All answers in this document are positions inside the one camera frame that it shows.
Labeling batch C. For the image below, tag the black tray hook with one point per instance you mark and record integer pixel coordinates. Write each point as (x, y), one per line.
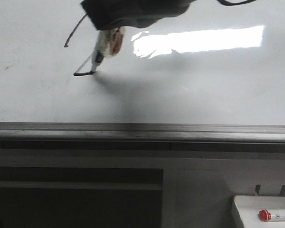
(282, 191)
(257, 190)

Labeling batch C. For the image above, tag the red round magnet with tape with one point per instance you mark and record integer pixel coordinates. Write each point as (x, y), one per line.
(116, 40)

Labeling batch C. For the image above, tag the white whiteboard surface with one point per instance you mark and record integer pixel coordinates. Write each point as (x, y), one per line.
(211, 65)

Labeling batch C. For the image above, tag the white marker tray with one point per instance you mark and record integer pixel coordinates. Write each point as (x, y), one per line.
(245, 211)

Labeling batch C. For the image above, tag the white black-tipped whiteboard marker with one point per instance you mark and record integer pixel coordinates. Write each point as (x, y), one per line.
(101, 48)

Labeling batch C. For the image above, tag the red-capped white marker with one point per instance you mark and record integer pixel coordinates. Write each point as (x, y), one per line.
(272, 215)

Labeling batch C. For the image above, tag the left black tray hook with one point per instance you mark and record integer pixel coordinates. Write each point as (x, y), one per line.
(257, 190)

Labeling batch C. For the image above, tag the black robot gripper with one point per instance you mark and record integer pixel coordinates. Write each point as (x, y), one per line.
(110, 14)

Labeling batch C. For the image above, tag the grey aluminium whiteboard ledge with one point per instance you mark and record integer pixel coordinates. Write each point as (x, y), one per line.
(147, 136)

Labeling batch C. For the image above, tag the right black tray hook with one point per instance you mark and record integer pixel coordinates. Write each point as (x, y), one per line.
(282, 191)

